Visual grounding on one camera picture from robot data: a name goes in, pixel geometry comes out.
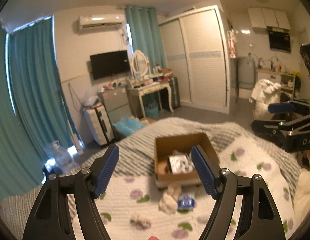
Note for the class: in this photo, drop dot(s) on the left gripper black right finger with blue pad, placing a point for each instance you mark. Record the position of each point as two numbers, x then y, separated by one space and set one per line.
259 217

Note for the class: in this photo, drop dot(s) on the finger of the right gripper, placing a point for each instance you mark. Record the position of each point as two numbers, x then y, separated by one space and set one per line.
269 129
282 107

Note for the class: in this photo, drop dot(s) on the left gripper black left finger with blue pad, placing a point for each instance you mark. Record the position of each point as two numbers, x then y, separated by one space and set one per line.
50 215

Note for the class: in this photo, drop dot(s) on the blue tissue pack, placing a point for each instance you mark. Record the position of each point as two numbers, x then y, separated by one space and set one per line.
186 201

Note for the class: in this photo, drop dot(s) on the small white mesh shoe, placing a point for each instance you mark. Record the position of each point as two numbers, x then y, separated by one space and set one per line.
140 222

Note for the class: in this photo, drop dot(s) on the cream knotted towel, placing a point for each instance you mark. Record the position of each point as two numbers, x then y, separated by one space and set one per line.
169 201

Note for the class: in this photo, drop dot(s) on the white clothes pile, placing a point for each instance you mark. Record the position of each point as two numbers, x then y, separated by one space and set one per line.
263 94

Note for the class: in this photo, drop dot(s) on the grey washing machine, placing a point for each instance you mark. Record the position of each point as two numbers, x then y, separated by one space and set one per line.
246 72

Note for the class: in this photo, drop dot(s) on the clear water jug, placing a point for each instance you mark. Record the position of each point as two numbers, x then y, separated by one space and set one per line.
63 159

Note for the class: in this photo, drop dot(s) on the black range hood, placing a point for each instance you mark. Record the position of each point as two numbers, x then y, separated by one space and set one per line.
279 40

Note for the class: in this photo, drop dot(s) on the white floral quilt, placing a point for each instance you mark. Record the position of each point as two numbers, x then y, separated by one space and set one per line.
140 196

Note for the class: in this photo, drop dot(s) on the white upper cabinets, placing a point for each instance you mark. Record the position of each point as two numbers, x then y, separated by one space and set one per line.
262 18

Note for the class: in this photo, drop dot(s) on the brown cardboard box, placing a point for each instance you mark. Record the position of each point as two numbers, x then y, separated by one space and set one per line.
176 145

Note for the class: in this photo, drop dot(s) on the teal window curtain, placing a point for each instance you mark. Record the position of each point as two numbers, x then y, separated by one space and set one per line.
33 109

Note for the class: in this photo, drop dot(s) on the white sliding wardrobe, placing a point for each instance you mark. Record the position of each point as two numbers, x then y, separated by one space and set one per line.
195 49

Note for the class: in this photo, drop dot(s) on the white suitcase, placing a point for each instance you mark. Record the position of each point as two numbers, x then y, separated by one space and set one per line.
99 124

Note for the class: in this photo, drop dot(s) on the teal bucket under desk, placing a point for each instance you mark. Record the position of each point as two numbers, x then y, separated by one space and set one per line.
152 111

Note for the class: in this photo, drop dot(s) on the light blue plastic bag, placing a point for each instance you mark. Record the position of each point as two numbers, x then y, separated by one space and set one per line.
128 125

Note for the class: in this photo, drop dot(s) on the grey small fridge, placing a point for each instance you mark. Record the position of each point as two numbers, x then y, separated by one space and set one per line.
116 104

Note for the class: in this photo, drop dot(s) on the white vanity desk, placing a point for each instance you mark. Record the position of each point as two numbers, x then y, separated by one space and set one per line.
149 89

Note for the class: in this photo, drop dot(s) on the white oval vanity mirror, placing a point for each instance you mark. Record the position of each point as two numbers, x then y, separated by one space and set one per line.
140 65

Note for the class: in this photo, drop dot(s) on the teal middle curtain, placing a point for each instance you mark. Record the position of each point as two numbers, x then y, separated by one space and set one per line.
145 32

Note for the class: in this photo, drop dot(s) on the black wall television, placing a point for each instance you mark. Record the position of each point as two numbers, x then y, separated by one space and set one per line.
109 64

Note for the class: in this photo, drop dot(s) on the white wall air conditioner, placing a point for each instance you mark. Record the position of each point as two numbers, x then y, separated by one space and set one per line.
100 21

